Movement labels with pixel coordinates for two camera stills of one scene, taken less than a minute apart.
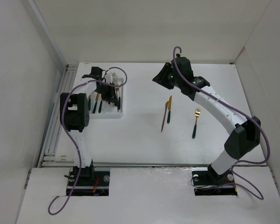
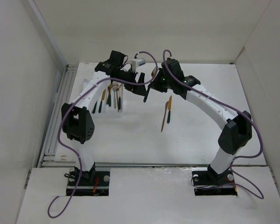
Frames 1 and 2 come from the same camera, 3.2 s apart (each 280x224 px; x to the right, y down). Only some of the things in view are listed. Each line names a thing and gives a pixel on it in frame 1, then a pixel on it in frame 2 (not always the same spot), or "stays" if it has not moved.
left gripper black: [111, 96] → [138, 89]
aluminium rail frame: [49, 158] stays
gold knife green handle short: [169, 109] stays
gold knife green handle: [100, 106] stays
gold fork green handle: [197, 114] → [154, 73]
